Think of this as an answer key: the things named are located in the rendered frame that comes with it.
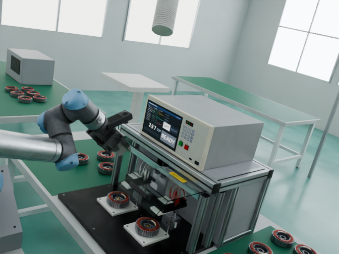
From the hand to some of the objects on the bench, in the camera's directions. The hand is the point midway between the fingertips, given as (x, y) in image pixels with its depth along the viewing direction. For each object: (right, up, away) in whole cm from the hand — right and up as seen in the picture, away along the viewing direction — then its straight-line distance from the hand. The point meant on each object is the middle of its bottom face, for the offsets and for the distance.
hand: (129, 147), depth 141 cm
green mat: (-27, -12, +89) cm, 94 cm away
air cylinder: (+16, -39, +30) cm, 52 cm away
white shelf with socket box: (-18, 0, +130) cm, 131 cm away
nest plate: (+5, -40, +21) cm, 45 cm away
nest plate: (-10, -31, +37) cm, 49 cm away
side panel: (+48, -47, +34) cm, 75 cm away
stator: (-25, -12, +89) cm, 93 cm away
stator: (-10, -30, +37) cm, 48 cm away
